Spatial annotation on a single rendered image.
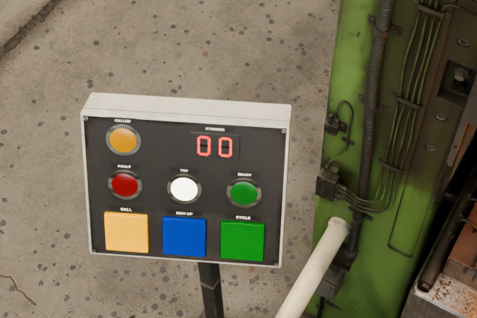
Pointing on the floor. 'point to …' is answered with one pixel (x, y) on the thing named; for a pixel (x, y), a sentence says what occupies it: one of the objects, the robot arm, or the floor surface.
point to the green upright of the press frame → (361, 6)
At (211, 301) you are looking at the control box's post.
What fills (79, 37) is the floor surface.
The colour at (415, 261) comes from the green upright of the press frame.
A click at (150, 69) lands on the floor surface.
